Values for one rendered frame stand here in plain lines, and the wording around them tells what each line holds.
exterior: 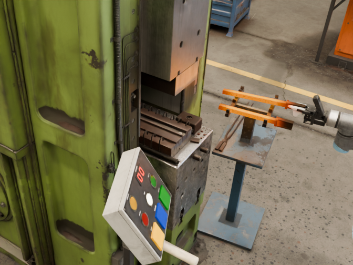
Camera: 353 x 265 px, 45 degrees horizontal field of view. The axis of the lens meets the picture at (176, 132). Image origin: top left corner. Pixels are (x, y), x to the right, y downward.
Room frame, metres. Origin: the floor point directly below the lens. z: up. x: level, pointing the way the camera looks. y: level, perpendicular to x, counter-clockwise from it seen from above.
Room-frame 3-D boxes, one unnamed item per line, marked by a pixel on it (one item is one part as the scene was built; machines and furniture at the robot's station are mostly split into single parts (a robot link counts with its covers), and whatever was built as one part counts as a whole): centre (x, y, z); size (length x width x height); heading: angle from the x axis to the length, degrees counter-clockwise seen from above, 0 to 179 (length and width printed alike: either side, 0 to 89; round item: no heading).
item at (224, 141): (2.21, -0.37, 0.71); 0.60 x 0.04 x 0.01; 156
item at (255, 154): (2.07, -0.42, 0.70); 0.40 x 0.30 x 0.02; 160
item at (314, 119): (1.95, -0.74, 0.99); 0.12 x 0.08 x 0.09; 70
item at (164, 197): (1.23, 0.03, 1.01); 0.07 x 0.05 x 0.07; 177
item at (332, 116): (1.92, -0.82, 1.00); 0.10 x 0.05 x 0.09; 160
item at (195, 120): (1.86, -0.06, 0.95); 0.12 x 0.08 x 0.06; 62
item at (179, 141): (1.77, 0.16, 0.96); 0.42 x 0.20 x 0.09; 62
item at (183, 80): (1.77, 0.16, 1.32); 0.42 x 0.20 x 0.10; 62
